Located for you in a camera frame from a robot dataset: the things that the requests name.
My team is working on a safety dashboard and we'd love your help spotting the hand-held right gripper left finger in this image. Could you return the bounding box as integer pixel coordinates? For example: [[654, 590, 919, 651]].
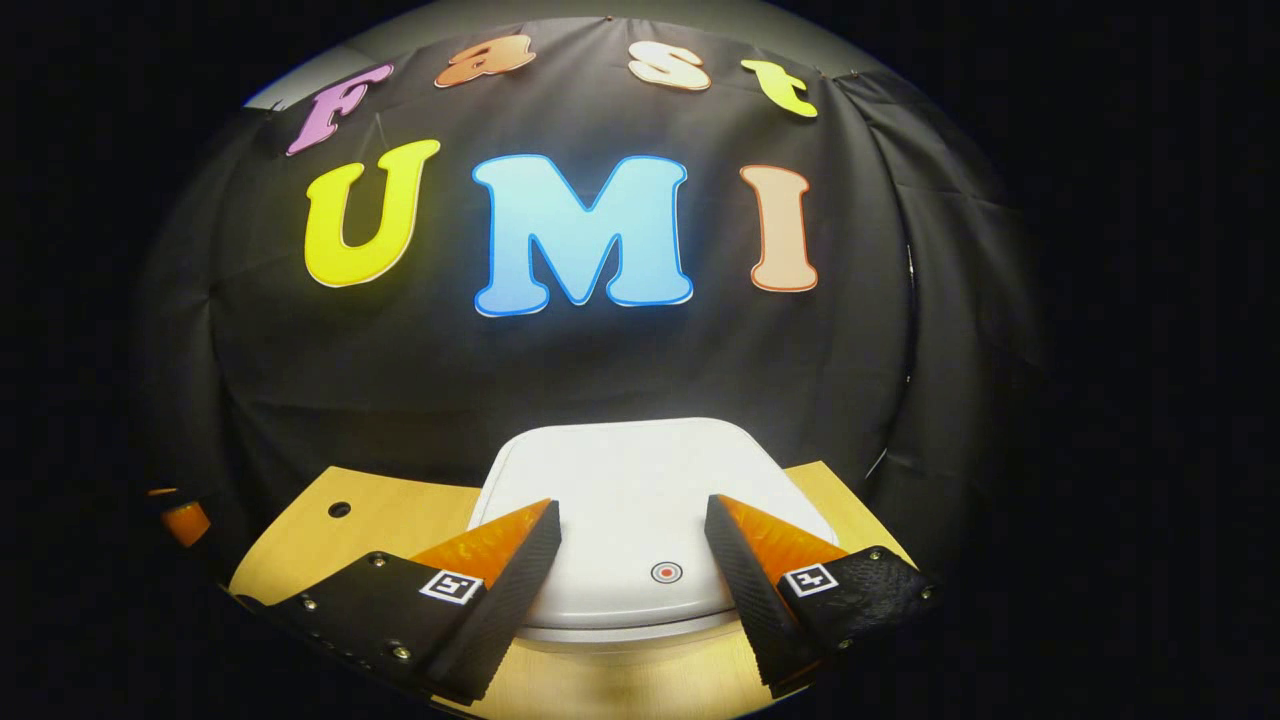
[[235, 497, 563, 706]]

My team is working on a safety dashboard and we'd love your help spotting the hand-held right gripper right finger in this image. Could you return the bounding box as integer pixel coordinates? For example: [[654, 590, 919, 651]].
[[703, 493, 943, 699]]

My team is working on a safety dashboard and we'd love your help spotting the white desktop garbage bin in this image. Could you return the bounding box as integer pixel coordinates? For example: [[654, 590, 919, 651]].
[[466, 417, 841, 646]]

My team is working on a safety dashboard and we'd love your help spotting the wooden desktop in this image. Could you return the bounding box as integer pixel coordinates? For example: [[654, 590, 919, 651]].
[[228, 460, 916, 720]]

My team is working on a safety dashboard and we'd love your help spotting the black backdrop cloth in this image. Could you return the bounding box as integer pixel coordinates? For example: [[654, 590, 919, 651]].
[[135, 15, 1046, 561]]

